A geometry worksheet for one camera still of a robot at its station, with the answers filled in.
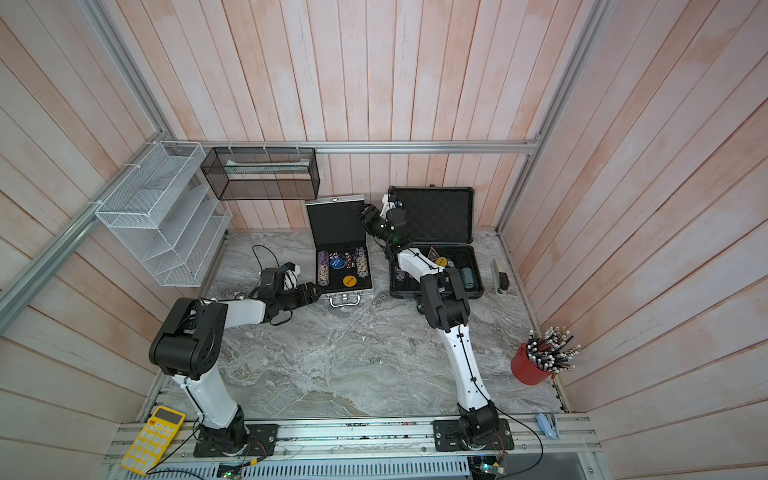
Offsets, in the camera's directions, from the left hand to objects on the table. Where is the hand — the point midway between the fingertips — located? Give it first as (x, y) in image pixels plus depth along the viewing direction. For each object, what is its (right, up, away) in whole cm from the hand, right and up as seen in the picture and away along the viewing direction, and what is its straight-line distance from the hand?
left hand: (317, 295), depth 99 cm
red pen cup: (+60, -11, -29) cm, 68 cm away
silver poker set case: (+7, +13, +11) cm, 19 cm away
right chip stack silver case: (+15, +11, +7) cm, 20 cm away
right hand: (+12, +29, -1) cm, 32 cm away
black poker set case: (+44, +25, +10) cm, 52 cm away
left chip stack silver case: (+1, +9, +5) cm, 10 cm away
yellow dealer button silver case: (+11, +4, +5) cm, 13 cm away
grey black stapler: (+63, +5, +2) cm, 64 cm away
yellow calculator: (-36, -34, -27) cm, 57 cm away
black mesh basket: (-20, +43, +4) cm, 47 cm away
